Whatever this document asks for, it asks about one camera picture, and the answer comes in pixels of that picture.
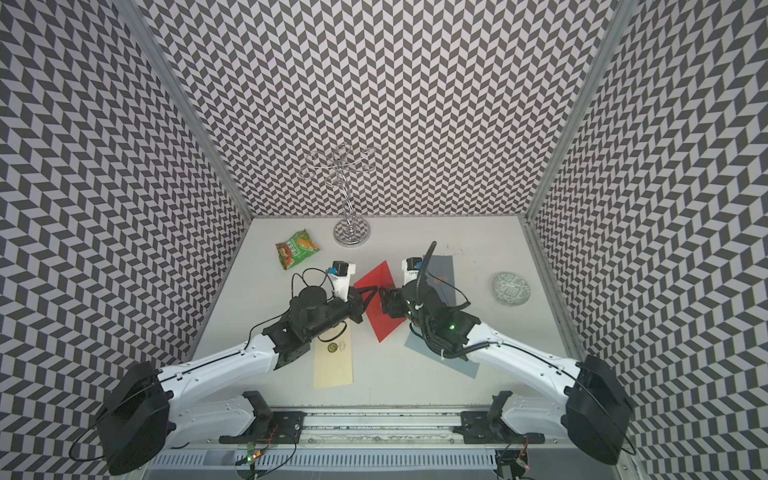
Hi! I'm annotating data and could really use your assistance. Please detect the red envelope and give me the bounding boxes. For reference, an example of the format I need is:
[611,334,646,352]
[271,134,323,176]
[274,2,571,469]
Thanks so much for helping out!
[354,261,405,343]

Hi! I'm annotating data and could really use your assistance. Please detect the dark grey envelope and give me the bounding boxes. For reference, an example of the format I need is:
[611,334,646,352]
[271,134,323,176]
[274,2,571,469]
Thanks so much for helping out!
[426,255,457,306]

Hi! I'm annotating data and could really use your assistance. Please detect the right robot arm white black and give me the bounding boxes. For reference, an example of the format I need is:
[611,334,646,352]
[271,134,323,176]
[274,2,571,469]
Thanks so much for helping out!
[380,281,636,465]

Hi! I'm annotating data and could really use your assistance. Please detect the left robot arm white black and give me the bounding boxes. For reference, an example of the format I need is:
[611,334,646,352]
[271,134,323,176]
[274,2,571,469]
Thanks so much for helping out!
[90,286,378,476]

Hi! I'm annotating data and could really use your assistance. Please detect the light blue envelope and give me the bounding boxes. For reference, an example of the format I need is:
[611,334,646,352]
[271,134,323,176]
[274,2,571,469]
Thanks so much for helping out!
[404,332,480,379]

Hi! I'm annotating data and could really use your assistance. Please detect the cream yellow envelope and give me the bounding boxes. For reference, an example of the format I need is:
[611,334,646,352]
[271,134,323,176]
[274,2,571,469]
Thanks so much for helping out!
[312,329,354,390]

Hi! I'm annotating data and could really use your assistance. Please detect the green snack bag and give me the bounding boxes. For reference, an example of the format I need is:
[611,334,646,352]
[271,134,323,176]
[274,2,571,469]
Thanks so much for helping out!
[275,229,320,270]

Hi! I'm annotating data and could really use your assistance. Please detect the patterned ceramic bowl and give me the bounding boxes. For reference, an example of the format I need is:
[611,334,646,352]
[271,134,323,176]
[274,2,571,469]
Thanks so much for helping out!
[491,272,531,307]

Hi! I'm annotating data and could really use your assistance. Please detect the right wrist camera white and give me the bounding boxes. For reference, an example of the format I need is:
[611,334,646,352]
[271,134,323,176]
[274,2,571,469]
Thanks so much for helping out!
[402,257,423,285]

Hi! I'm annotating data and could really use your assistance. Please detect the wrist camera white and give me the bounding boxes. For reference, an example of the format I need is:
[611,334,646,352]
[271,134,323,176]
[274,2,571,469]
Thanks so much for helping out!
[328,261,356,301]
[402,257,423,285]

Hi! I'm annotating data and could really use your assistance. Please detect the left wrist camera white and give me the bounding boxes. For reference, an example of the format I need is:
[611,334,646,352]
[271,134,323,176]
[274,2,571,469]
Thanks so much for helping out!
[328,261,356,301]

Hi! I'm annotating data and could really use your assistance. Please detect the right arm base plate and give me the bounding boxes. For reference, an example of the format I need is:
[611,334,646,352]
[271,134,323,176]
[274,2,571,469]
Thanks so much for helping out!
[452,391,545,445]

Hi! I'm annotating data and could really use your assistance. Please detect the aluminium front rail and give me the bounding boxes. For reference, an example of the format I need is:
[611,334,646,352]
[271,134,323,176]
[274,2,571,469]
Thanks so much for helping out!
[137,406,631,448]

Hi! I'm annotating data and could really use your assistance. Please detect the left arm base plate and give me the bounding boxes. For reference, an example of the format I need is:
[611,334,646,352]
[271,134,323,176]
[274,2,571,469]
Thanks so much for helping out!
[219,391,307,445]

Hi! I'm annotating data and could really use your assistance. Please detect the chrome wire stand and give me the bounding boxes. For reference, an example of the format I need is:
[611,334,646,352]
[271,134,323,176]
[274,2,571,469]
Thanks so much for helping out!
[302,144,378,248]

